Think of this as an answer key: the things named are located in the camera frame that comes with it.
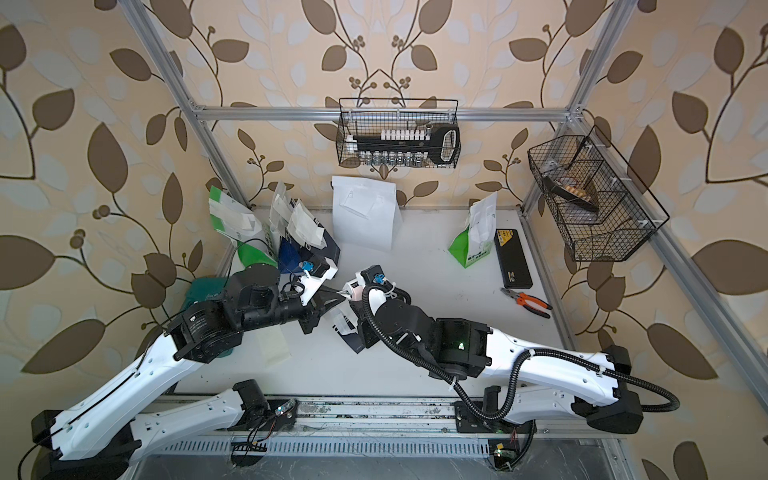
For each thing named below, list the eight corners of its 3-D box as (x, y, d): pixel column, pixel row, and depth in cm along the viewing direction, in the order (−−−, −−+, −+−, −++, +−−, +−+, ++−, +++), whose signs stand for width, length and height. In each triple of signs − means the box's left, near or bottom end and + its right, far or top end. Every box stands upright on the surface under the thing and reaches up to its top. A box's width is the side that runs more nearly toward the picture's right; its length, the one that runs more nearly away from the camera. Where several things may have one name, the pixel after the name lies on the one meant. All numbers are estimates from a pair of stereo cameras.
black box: (505, 288, 99) (507, 284, 97) (490, 232, 115) (491, 228, 113) (533, 288, 99) (535, 284, 97) (514, 232, 115) (516, 228, 113)
